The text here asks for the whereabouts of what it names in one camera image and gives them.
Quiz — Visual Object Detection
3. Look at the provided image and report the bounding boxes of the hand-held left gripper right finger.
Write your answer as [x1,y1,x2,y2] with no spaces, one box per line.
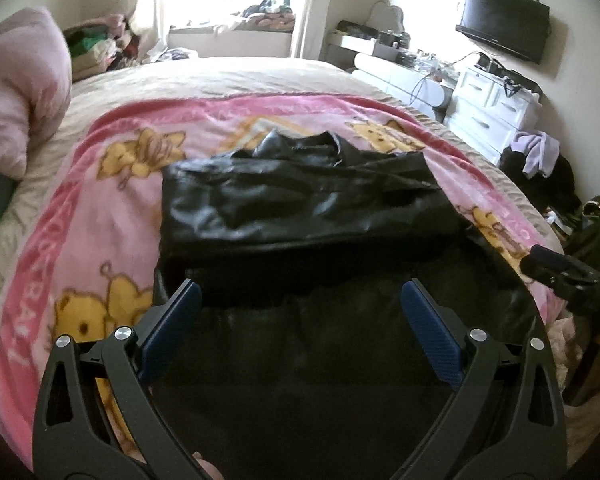
[390,279,567,480]

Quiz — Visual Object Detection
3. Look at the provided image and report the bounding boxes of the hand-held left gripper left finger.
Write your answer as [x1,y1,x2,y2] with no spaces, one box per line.
[32,280,216,480]

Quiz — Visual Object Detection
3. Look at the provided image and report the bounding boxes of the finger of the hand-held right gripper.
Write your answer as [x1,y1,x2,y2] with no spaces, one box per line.
[522,259,583,300]
[531,245,600,286]

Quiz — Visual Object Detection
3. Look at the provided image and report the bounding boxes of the black leather jacket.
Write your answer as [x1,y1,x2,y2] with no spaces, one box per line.
[152,130,548,480]

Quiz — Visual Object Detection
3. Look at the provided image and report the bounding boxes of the pile of folded clothes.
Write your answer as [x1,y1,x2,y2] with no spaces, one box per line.
[62,12,147,82]

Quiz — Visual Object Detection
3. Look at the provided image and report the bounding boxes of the clothes on window sill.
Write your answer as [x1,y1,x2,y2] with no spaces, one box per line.
[232,0,297,32]

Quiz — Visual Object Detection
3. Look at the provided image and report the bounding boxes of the dark green cloth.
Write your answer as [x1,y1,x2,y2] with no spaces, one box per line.
[564,195,600,337]

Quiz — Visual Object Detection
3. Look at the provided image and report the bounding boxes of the cream fluffy plush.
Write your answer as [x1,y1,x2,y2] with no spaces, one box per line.
[545,317,582,387]

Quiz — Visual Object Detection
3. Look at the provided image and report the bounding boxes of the light purple cloth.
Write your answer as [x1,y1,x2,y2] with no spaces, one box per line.
[510,130,561,180]

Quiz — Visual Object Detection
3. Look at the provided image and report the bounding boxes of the pink bear printed blanket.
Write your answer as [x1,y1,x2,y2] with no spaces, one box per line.
[0,95,566,461]

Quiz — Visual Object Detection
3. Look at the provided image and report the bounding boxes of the white drawer dresser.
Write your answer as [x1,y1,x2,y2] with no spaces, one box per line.
[442,65,543,167]

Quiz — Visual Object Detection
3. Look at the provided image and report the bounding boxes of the white desk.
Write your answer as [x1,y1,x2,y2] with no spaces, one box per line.
[325,32,461,122]

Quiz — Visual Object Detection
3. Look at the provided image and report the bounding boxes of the bed with beige sheet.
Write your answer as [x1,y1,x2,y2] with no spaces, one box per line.
[0,55,566,461]

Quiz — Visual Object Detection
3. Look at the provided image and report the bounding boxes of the pink quilt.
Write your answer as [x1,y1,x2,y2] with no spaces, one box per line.
[0,7,74,181]

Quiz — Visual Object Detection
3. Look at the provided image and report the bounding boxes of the cloud shaped mirror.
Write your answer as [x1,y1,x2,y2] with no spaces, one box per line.
[367,2,407,37]

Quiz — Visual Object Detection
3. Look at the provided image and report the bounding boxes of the white curtain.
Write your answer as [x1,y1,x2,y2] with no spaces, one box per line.
[129,0,182,57]

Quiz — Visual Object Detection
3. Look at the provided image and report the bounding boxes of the black wall television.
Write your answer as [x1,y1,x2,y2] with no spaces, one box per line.
[455,0,551,65]

